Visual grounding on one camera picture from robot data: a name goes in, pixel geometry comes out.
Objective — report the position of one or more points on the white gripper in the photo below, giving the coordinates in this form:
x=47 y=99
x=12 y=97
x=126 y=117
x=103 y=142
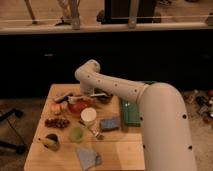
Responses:
x=86 y=90

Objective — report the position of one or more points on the black and white brush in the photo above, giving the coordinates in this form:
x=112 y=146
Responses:
x=70 y=98

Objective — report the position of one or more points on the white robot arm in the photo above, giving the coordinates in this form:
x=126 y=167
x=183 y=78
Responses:
x=166 y=135

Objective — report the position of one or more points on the dark bowl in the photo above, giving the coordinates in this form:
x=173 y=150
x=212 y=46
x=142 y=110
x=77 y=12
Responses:
x=104 y=99

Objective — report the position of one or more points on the red bowl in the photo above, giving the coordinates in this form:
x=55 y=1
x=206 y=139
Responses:
x=79 y=106

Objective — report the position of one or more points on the white cup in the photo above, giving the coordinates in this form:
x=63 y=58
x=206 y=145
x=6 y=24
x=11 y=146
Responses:
x=88 y=116

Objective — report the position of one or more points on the orange fruit toy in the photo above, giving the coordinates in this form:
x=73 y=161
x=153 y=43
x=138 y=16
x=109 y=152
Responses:
x=56 y=109

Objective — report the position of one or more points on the blue sponge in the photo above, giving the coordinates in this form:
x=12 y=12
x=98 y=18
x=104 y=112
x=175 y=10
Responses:
x=110 y=124

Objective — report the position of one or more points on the metal fork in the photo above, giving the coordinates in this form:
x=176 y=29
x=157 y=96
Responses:
x=96 y=134

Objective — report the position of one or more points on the green plastic cup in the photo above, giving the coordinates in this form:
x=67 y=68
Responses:
x=76 y=134

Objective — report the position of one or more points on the bunch of dark grapes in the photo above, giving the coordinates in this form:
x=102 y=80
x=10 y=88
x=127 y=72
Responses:
x=59 y=123

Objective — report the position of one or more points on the green plastic tray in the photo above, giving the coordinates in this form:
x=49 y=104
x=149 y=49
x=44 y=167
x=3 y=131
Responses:
x=128 y=103

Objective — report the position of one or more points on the blue grey cloth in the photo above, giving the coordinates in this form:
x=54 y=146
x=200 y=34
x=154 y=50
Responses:
x=88 y=158

